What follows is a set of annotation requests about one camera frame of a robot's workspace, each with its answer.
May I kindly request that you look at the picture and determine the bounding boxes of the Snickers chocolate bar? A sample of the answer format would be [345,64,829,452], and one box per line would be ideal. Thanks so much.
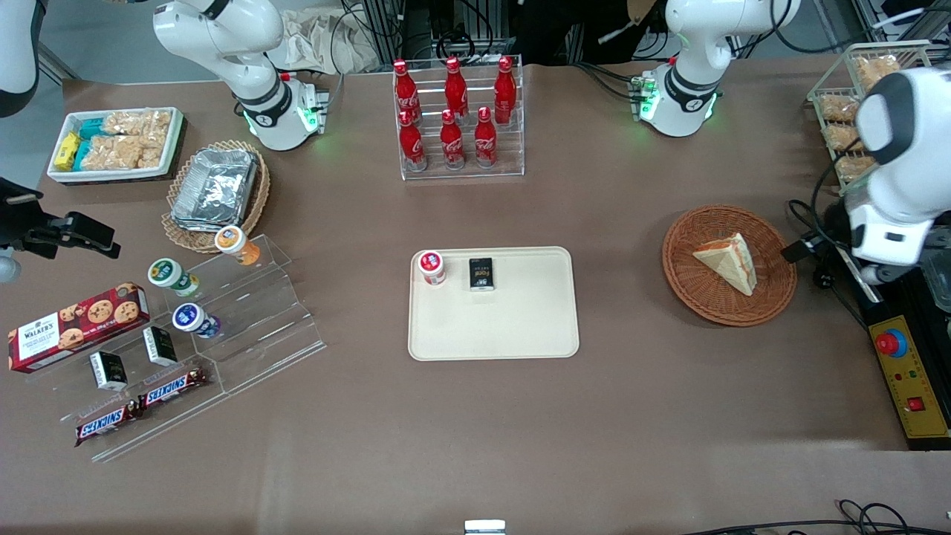
[137,367,210,412]
[74,401,143,448]

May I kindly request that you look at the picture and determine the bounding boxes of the red Walkers cookie box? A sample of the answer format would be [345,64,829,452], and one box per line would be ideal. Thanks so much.
[7,282,151,375]

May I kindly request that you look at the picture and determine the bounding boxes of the blue yogurt cup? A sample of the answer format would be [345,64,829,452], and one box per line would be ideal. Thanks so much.
[172,302,222,340]

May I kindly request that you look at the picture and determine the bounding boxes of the round brown wicker basket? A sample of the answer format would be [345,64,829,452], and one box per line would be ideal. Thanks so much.
[662,205,799,328]

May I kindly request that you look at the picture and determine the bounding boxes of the red cola bottle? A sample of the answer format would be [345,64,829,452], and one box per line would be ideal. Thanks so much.
[392,59,422,124]
[444,57,470,124]
[398,110,429,172]
[473,107,499,169]
[493,56,518,126]
[439,109,467,171]

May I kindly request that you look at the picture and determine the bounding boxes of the yellow emergency stop box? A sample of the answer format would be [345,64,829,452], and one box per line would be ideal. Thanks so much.
[869,315,951,441]

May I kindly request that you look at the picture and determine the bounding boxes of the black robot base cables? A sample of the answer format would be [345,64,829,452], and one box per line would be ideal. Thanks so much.
[574,61,641,102]

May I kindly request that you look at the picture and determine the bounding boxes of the white rectangular snack bin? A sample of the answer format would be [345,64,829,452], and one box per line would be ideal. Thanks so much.
[46,106,185,184]

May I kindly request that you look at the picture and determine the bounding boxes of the light woven wicker basket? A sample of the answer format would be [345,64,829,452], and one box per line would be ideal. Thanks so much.
[161,140,272,255]

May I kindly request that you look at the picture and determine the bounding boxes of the black power cable with plug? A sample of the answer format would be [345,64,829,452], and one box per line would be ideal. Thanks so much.
[787,141,872,329]

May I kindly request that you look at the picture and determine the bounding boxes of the black floor cable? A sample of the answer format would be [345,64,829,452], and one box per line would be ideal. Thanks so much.
[682,499,951,535]

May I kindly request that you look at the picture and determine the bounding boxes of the clear acrylic bottle rack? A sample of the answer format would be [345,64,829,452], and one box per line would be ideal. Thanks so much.
[392,53,526,182]

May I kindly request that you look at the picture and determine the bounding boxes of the black countertop appliance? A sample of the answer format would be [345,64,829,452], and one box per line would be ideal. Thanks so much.
[821,223,951,452]

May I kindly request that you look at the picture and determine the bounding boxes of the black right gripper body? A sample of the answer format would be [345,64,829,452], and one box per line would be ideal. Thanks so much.
[0,178,69,259]

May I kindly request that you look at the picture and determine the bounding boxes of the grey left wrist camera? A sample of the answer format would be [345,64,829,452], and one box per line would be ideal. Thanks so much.
[862,260,904,286]

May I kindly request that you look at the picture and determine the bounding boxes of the green yogurt cup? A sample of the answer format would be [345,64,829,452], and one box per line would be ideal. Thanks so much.
[146,257,201,298]

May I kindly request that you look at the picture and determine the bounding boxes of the yellow snack packet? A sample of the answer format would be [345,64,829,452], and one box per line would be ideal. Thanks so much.
[53,132,82,171]

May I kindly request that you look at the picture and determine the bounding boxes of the red lid yogurt cup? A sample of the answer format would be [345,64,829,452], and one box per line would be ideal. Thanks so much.
[418,250,448,288]

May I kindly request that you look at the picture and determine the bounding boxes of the aluminium frame rack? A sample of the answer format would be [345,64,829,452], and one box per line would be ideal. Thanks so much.
[360,0,521,69]

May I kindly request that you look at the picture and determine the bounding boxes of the triangular sandwich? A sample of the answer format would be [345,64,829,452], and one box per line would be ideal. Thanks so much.
[692,233,759,297]

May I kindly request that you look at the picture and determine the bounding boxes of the beige cloth bag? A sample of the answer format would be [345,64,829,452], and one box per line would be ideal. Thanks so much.
[266,6,381,76]

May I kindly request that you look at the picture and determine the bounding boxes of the clear acrylic stepped shelf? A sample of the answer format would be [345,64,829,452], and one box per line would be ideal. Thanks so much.
[22,233,328,464]

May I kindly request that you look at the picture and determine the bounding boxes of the bagged rice cracker pack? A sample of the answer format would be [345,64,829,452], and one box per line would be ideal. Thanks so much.
[835,154,879,184]
[853,55,903,91]
[825,124,863,154]
[817,94,863,124]

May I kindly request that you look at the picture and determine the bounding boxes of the rice cracker snack pack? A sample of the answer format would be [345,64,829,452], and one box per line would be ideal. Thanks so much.
[80,135,166,171]
[103,110,173,139]

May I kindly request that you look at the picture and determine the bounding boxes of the clear plastic container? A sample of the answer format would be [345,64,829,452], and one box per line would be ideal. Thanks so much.
[920,249,951,314]

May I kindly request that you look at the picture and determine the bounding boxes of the beige plastic tray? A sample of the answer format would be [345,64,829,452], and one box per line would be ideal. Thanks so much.
[408,246,580,362]

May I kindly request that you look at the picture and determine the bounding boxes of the aluminium foil container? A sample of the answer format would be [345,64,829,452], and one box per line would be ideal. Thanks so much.
[170,148,260,233]

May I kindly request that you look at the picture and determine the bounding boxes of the orange yogurt cup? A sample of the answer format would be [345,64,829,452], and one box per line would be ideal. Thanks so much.
[214,225,262,268]

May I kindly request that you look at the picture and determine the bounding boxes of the white wire shelf rack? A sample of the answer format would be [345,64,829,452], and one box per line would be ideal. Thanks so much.
[807,39,934,198]

